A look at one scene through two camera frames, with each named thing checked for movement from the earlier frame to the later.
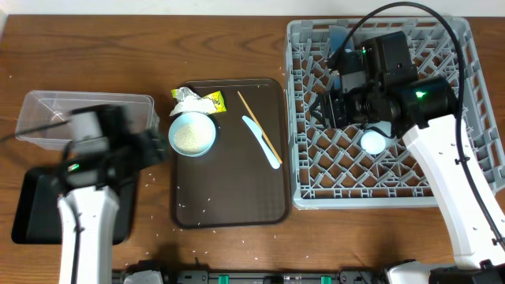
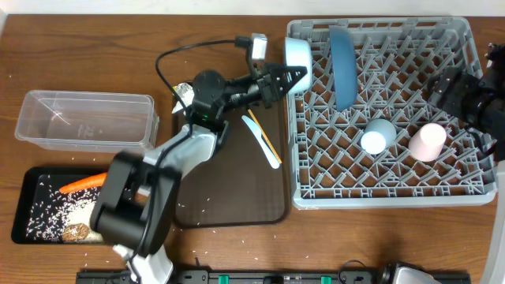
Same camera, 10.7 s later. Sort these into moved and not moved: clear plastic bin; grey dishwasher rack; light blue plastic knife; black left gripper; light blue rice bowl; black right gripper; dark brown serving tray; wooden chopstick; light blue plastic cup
Moved: black right gripper; black left gripper; light blue rice bowl
Not moved: clear plastic bin; wooden chopstick; light blue plastic cup; dark brown serving tray; light blue plastic knife; grey dishwasher rack
